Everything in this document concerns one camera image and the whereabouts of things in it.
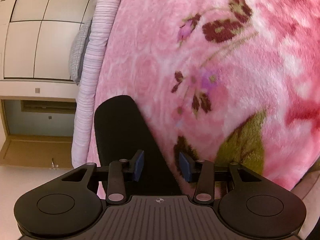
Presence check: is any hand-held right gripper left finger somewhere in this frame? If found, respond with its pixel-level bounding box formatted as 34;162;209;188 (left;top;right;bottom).
61;149;145;205

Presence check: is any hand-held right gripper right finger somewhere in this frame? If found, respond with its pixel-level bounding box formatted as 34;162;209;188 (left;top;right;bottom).
178;152;267;205

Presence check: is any black garment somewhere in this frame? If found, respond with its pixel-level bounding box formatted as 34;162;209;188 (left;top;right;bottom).
94;95;183;197

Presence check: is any brown wooden door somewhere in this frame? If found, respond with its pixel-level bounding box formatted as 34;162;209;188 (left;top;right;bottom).
0;134;75;168

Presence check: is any lilac striped quilt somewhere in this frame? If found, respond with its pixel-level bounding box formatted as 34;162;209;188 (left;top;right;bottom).
71;0;123;170

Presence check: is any pink floral blanket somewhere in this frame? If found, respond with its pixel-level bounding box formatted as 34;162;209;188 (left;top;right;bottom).
86;0;320;201

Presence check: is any grey checked quilt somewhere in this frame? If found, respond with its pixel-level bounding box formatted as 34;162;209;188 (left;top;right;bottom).
69;17;93;85

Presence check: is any white wardrobe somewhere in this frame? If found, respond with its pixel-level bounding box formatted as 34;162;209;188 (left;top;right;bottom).
0;0;92;82

